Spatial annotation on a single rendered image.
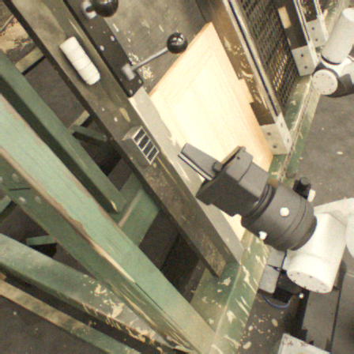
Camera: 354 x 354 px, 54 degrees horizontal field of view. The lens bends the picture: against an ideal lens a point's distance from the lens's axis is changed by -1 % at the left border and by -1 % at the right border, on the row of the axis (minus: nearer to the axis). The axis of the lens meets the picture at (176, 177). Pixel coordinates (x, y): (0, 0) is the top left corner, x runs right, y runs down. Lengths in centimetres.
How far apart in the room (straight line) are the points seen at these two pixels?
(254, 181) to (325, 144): 219
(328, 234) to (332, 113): 242
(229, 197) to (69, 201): 24
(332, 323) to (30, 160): 150
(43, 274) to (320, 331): 117
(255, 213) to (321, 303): 130
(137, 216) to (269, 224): 34
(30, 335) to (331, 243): 162
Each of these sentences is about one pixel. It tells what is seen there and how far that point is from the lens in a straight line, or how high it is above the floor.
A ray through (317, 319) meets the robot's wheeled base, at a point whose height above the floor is 19.
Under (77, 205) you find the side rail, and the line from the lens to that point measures 56.
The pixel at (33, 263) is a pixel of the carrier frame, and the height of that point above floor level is 79.
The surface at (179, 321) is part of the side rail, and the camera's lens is 77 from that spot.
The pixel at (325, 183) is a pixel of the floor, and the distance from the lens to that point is 243.
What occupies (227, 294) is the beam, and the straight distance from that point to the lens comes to 93.
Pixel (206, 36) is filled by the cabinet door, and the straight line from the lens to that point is 98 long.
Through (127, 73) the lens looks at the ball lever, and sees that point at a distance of 66.
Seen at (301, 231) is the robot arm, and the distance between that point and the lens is 52.
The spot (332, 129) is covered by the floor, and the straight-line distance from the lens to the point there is 281.
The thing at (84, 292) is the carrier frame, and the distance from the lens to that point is 108.
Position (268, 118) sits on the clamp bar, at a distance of 113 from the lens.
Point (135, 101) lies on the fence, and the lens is 68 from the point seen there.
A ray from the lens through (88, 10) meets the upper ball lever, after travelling 63.
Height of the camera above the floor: 177
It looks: 51 degrees down
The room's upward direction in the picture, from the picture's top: straight up
